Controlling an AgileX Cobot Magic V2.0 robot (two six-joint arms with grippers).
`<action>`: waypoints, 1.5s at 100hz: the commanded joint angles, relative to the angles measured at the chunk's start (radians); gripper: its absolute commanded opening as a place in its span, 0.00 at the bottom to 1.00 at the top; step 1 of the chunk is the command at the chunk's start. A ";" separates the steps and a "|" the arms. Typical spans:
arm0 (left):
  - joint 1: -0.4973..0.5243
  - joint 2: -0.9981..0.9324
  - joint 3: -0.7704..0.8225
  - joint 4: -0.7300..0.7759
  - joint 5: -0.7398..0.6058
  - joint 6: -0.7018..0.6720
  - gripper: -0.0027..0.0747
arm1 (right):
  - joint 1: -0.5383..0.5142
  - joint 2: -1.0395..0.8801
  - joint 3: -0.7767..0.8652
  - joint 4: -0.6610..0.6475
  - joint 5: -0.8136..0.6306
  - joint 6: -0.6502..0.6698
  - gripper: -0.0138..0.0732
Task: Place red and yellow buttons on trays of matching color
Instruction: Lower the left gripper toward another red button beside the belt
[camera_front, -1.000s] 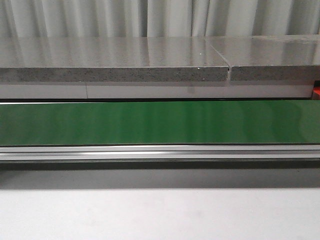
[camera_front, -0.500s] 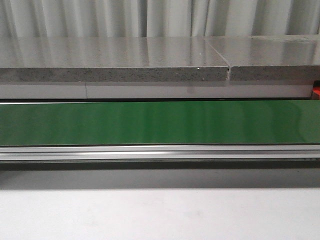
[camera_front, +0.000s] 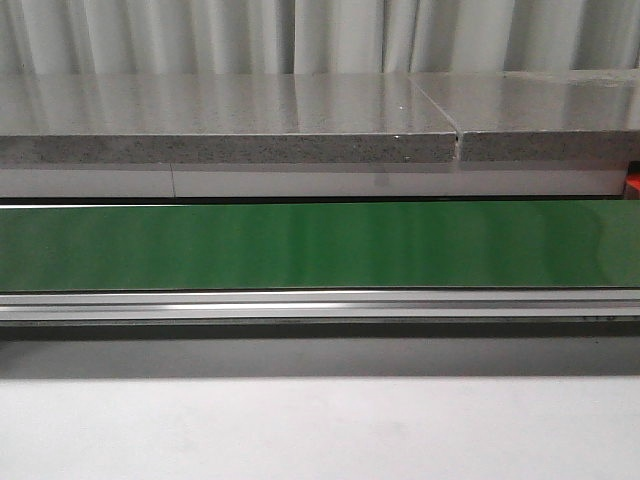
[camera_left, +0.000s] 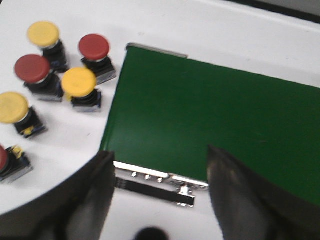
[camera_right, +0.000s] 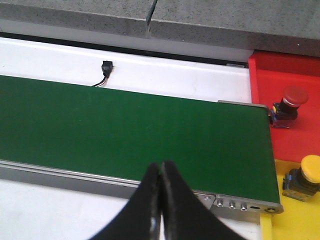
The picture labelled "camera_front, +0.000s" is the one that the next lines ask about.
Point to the grey stone slab right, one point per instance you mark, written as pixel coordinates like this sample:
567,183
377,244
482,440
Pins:
575,116

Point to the green conveyor belt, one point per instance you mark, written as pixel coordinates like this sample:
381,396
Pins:
554,244

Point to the grey stone slab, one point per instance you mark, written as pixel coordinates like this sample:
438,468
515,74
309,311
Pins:
575,116
220,119

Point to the aluminium conveyor side rail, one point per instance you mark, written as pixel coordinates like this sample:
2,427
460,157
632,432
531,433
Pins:
318,307

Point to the grey stone slab left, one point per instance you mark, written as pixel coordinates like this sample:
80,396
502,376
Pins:
220,119

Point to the red plastic tray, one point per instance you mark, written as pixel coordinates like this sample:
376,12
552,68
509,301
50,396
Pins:
632,187

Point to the grey pleated curtain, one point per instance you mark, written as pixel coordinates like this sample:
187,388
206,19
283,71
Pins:
306,37

